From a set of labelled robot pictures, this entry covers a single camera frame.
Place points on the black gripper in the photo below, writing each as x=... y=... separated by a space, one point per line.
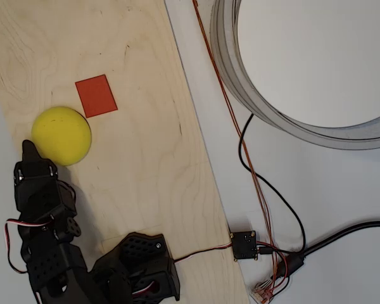
x=35 y=175

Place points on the yellow foam ball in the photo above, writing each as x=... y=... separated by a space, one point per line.
x=61 y=136

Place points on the black robot arm with base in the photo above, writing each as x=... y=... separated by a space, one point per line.
x=50 y=263

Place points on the red square plate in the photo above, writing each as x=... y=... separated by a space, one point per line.
x=96 y=96

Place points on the light plywood board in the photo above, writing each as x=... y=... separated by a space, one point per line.
x=145 y=158

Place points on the small black controller board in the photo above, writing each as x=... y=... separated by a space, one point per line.
x=244 y=245

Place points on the large grey round container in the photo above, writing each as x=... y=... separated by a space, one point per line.
x=228 y=63

